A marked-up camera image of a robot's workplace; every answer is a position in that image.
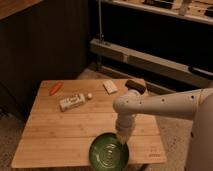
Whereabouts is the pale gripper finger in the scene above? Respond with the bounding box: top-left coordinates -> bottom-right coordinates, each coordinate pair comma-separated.
118,135 -> 127,145

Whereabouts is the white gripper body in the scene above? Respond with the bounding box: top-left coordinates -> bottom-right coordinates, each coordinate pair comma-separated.
115,114 -> 136,137

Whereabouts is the green ceramic bowl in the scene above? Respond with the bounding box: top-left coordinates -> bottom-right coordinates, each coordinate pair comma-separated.
88,132 -> 129,171

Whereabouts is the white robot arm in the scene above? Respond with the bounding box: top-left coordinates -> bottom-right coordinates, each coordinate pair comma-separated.
113,88 -> 213,171

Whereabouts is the black rectangular object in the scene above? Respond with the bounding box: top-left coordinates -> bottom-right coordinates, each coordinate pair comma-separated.
125,80 -> 146,94

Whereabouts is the wooden table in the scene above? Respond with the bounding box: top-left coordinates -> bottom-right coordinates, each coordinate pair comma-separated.
12,79 -> 167,169

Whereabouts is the white bottle lying down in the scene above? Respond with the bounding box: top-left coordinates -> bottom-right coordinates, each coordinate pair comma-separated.
59,93 -> 93,112

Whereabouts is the orange carrot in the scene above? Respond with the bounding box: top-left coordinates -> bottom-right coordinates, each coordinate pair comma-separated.
49,82 -> 63,96

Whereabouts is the metal shelf rack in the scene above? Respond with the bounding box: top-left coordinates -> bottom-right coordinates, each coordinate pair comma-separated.
90,0 -> 213,88

